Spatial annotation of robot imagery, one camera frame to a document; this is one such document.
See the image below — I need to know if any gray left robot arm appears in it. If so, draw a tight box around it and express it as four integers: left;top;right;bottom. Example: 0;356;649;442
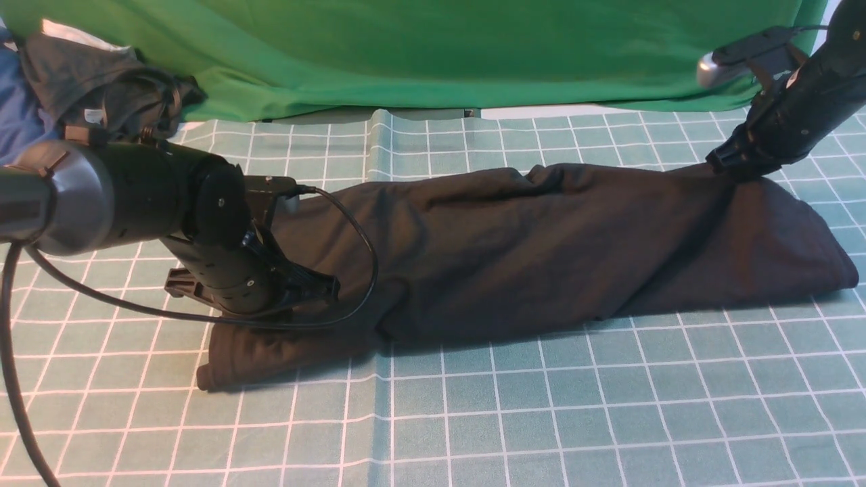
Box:
1;141;340;319

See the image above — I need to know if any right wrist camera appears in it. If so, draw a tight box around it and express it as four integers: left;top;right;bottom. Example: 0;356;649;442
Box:
696;26;809;89

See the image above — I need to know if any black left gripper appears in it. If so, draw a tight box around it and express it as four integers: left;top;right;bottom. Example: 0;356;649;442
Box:
164;231;340;319

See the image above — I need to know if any crumpled dark gray shirt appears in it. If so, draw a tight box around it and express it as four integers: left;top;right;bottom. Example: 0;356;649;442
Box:
19;33;207;141

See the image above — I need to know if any green backdrop cloth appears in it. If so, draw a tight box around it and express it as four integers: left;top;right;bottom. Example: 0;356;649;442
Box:
2;1;827;122

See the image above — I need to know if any gray right robot arm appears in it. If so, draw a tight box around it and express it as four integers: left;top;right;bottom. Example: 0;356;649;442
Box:
697;1;865;181

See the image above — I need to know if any white cloth behind pile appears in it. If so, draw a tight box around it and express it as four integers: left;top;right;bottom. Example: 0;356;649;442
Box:
41;18;136;57

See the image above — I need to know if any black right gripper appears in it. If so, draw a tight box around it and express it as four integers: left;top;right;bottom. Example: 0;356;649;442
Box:
706;49;864;180

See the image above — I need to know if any dark gray long-sleeve top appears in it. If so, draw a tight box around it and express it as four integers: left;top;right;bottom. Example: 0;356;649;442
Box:
197;164;859;392

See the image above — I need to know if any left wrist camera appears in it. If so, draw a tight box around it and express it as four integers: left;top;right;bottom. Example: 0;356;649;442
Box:
244;175;317;229

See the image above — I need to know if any blue crumpled garment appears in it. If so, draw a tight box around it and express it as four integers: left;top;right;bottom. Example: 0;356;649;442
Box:
1;26;60;166

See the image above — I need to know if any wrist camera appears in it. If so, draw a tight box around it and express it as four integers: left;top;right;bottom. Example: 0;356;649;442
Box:
244;175;317;229
696;26;809;89

